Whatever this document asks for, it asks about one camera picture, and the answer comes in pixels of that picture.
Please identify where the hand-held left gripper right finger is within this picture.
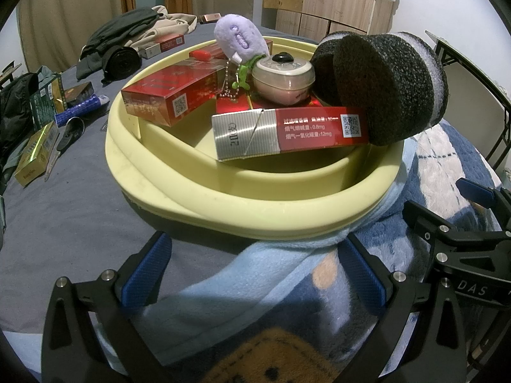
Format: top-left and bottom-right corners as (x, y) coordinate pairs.
(339, 241), (468, 383)

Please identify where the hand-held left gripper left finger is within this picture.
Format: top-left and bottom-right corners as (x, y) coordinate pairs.
(40, 231), (173, 383)

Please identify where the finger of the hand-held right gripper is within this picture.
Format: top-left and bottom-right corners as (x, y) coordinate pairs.
(402, 199), (454, 248)
(455, 177), (511, 217)

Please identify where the yellow plastic basin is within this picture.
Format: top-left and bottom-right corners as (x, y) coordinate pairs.
(105, 35), (408, 244)

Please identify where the black and white sponge roll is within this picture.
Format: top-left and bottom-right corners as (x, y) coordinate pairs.
(310, 31), (448, 146)

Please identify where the red and silver cigarette box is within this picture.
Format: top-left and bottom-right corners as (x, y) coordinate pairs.
(211, 106), (370, 162)

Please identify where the red cigarette carton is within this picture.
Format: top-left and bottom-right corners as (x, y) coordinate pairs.
(121, 61), (225, 128)

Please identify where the cream round jar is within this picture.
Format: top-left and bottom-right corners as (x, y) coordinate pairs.
(251, 53), (316, 104)

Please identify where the purple plush keychain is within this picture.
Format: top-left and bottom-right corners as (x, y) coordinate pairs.
(214, 13), (273, 99)

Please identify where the blue checkered blanket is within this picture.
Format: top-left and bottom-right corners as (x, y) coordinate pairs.
(96, 122), (511, 383)

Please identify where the grey bed sheet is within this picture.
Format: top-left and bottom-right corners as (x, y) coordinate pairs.
(0, 22), (288, 368)

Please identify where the slim metal blade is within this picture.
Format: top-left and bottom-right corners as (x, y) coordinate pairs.
(44, 131), (61, 183)

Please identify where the yellow box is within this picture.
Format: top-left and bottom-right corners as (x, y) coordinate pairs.
(14, 120), (60, 188)

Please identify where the dark small box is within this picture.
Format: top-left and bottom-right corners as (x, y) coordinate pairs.
(63, 81), (94, 109)

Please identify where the green box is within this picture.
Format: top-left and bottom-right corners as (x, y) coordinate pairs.
(29, 73), (65, 127)

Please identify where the black cloth roll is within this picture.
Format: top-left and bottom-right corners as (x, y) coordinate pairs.
(101, 46), (141, 85)

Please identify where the red and white box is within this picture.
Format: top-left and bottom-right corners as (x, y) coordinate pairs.
(137, 34), (187, 60)

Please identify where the dark green jacket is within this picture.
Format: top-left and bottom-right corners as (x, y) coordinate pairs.
(77, 7), (161, 81)

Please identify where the wooden wardrobe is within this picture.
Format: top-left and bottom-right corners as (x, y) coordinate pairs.
(263, 0), (400, 45)

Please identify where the beige garment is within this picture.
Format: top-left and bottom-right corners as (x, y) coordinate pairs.
(132, 5), (199, 45)

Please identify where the blue ribbed handle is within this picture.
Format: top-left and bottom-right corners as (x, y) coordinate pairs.
(55, 95), (109, 127)

